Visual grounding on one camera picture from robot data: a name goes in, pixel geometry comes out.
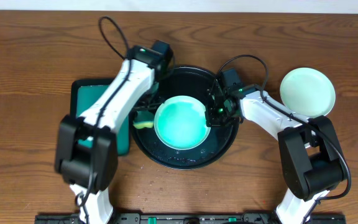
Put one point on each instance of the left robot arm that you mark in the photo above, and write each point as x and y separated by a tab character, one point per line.
86	154

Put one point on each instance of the green scrub sponge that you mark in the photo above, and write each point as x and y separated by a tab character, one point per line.
143	119

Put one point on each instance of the mint plate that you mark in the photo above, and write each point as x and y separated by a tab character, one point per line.
180	123
308	91

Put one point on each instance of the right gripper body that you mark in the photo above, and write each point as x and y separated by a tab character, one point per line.
212	109

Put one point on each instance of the black rectangular water tray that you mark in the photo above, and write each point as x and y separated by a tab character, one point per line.
84	93

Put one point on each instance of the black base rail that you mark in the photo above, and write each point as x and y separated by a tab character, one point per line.
136	218

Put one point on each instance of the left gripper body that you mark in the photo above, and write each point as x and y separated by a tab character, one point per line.
148	106

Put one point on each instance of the round black serving tray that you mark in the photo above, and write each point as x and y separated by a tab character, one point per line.
194	82

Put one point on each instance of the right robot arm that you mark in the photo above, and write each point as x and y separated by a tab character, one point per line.
311	157

